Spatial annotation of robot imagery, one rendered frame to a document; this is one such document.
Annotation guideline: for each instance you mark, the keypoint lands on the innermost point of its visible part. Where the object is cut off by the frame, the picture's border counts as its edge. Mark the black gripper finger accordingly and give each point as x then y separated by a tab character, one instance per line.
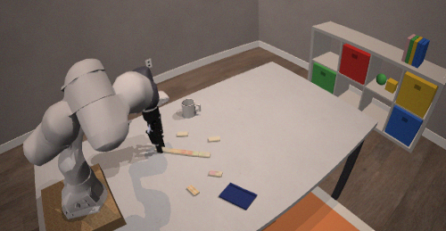
152	134
160	131

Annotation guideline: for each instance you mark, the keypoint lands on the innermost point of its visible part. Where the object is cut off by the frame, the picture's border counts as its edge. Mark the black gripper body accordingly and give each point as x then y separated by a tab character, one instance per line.
151	117

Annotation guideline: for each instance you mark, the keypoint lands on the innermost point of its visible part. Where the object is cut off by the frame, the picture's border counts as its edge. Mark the dark blue notebook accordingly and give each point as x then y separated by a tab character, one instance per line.
238	196

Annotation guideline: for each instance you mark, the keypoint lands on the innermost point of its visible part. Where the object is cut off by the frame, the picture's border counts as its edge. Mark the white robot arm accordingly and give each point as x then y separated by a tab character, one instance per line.
100	110

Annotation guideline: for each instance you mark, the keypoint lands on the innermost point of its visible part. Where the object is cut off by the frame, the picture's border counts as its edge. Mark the grey mug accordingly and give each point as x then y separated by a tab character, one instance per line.
189	111

